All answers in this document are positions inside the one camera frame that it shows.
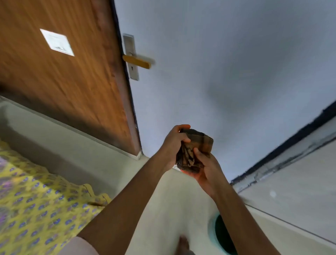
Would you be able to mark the person's left hand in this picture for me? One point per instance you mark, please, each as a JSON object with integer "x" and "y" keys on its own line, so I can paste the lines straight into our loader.
{"x": 172, "y": 147}

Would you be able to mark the person's right hand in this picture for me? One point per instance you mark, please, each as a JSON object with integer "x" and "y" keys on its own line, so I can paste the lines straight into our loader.
{"x": 207, "y": 170}

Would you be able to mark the person's left thumb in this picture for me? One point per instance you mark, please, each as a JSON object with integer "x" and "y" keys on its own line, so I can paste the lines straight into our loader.
{"x": 185, "y": 137}

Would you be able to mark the person's right thumb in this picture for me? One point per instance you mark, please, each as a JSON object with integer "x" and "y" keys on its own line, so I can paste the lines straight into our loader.
{"x": 199, "y": 155}

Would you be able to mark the brown plaid cloth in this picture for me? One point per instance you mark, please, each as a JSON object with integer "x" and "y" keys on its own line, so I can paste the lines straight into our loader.
{"x": 194, "y": 149}

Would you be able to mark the person's right forearm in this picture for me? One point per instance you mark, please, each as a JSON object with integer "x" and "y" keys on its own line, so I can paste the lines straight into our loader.
{"x": 241, "y": 223}

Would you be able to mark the person's left forearm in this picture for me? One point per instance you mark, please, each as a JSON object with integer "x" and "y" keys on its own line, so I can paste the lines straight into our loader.
{"x": 131, "y": 199}

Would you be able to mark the teal round bucket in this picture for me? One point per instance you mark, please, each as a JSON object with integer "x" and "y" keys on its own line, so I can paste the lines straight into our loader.
{"x": 221, "y": 235}

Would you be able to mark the brown wooden door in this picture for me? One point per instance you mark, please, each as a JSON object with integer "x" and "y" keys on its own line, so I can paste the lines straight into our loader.
{"x": 65, "y": 68}

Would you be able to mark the white paper door notice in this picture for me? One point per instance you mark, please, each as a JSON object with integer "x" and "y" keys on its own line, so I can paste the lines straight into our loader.
{"x": 57, "y": 42}

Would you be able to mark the yellow floral patterned garment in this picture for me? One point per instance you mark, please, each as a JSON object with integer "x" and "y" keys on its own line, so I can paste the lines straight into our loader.
{"x": 39, "y": 205}

